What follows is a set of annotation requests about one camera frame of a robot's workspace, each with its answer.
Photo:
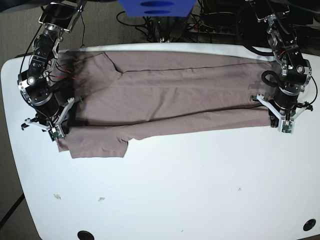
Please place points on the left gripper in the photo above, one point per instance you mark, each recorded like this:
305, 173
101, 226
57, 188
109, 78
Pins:
286, 105

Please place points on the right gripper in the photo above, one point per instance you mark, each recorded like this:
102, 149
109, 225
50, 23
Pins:
51, 116

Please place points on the mauve T-shirt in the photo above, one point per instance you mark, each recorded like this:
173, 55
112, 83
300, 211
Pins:
140, 94

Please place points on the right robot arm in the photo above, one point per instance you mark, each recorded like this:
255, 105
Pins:
34, 83

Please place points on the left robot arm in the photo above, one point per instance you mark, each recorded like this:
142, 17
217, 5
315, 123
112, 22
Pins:
295, 71

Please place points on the black table grommet right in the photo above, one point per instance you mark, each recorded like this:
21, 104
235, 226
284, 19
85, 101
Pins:
309, 225

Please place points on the black table grommet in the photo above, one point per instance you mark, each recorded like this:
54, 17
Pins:
85, 235
309, 225

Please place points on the black table grommet left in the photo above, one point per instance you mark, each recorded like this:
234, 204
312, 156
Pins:
85, 235

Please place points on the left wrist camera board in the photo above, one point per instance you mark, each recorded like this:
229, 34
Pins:
286, 126

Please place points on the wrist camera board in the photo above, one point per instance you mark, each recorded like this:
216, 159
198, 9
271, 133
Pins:
286, 126
56, 133

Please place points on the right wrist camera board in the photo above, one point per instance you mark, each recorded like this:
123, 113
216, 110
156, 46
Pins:
56, 133

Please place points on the blue plastic mount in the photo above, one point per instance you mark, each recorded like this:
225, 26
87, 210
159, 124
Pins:
157, 8

